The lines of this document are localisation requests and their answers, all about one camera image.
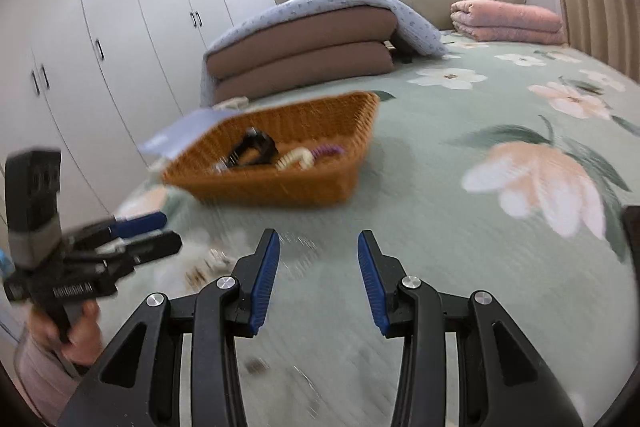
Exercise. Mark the orange tassel earrings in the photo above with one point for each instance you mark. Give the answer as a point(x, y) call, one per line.
point(196, 278)

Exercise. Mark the white wardrobe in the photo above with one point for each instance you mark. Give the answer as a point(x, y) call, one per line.
point(100, 32)

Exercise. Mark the person's left hand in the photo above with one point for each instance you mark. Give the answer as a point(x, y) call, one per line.
point(80, 337)

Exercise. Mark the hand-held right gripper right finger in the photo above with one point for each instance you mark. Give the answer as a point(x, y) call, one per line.
point(372, 282)

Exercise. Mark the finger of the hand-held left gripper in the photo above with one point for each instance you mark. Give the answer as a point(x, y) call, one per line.
point(150, 247)
point(135, 223)

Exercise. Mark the folded brown quilt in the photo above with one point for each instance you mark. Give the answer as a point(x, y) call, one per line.
point(300, 62)

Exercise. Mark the black wrist watch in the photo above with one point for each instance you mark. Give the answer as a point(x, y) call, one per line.
point(260, 147)

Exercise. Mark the white folded cloth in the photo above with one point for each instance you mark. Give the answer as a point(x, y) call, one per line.
point(230, 104)

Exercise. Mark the brown wicker basket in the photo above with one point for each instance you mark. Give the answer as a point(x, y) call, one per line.
point(300, 187)

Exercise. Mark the green floral bedspread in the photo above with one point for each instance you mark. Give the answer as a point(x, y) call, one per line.
point(475, 217)

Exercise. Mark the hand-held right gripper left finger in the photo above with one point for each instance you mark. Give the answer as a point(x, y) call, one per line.
point(265, 282)

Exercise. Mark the folded pink blanket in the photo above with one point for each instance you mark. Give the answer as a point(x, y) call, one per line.
point(510, 22)

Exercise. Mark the person's left forearm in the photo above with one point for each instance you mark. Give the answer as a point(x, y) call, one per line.
point(45, 387)

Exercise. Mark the light blue folder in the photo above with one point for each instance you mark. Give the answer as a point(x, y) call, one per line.
point(185, 132)

